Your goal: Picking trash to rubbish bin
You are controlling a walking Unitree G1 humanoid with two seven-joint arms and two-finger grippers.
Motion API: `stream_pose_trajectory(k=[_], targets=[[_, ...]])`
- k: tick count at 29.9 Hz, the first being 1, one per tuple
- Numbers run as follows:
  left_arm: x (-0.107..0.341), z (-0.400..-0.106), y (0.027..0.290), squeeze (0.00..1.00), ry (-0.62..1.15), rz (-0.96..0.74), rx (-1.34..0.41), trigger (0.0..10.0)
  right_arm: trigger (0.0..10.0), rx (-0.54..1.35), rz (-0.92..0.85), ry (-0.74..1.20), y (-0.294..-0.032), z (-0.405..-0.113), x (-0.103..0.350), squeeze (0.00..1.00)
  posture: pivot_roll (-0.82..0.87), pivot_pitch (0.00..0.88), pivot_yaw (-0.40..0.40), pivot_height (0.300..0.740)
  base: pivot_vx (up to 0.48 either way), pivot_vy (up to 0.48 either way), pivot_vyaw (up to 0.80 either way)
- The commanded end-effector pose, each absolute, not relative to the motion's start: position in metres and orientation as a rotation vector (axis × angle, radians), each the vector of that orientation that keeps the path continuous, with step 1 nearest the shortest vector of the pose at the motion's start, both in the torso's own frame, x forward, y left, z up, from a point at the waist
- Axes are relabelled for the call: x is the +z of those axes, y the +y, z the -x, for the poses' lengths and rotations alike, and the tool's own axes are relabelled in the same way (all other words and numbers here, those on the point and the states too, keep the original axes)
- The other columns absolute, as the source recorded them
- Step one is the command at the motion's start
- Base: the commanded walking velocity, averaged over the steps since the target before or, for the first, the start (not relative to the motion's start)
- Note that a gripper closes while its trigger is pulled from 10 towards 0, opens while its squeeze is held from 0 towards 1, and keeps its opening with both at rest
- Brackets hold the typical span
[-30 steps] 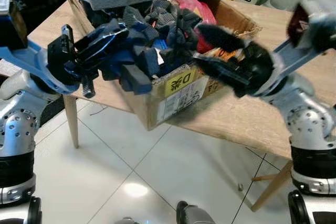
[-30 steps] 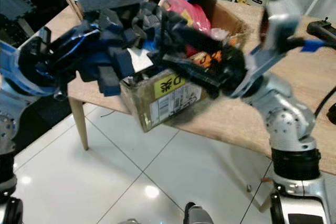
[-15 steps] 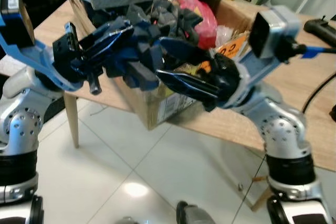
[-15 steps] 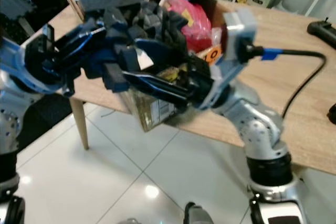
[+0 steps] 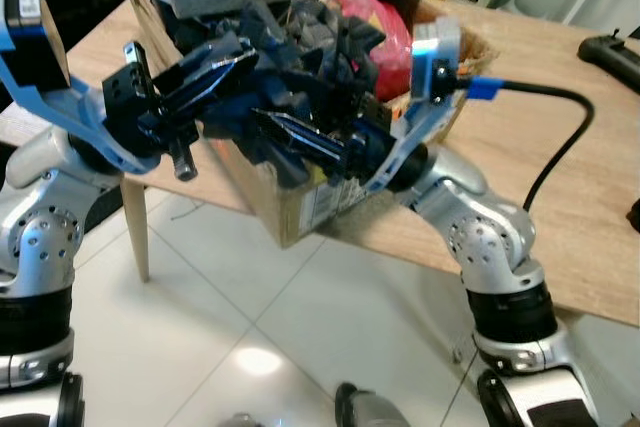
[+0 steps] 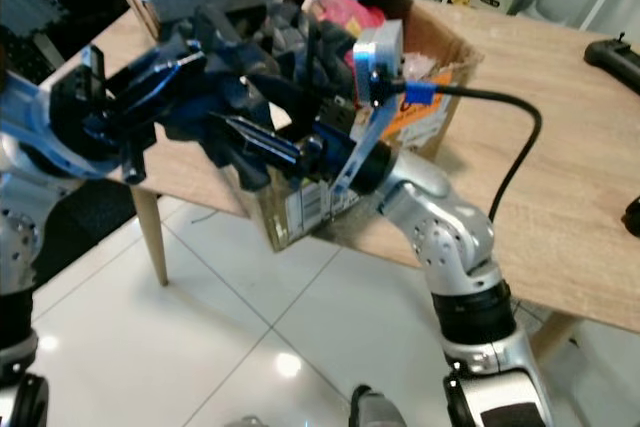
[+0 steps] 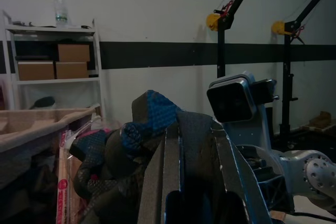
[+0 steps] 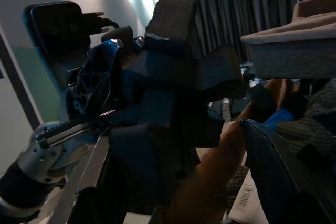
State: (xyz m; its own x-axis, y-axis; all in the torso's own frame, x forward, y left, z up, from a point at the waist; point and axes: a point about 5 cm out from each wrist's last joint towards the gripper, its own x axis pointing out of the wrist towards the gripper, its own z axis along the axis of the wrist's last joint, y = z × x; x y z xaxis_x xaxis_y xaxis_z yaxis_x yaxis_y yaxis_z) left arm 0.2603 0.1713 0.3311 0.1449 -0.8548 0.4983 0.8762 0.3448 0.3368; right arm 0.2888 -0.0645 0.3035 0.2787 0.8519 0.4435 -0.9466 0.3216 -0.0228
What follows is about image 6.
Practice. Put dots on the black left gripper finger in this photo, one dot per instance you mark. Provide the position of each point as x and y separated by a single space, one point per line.
155 77
150 109

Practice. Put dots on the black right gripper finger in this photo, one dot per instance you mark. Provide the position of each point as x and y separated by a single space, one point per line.
285 97
260 139

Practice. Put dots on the large black foam piece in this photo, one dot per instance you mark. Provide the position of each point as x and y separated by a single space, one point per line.
220 42

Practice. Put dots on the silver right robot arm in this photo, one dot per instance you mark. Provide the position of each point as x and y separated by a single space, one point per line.
450 237

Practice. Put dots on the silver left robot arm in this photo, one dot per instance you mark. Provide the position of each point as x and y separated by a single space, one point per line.
20 207

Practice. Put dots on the cardboard rubbish box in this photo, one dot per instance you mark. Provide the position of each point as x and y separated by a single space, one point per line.
265 217

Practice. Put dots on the black plastic crate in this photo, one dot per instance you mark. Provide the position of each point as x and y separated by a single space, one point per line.
50 17

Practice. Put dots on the red plastic bag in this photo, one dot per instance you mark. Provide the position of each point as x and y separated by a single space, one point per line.
345 15

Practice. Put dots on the light wooden table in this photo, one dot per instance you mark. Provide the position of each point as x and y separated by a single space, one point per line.
590 227

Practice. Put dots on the black remote controller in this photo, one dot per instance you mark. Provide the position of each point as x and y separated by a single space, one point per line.
615 62

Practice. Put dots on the small black object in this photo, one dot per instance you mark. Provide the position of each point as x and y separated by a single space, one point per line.
632 217

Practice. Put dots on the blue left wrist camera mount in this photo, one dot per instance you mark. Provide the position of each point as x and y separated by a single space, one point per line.
25 122

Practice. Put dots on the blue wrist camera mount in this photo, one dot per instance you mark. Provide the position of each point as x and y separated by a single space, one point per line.
25 122
375 57

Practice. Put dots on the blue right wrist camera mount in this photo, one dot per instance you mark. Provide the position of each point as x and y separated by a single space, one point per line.
375 57

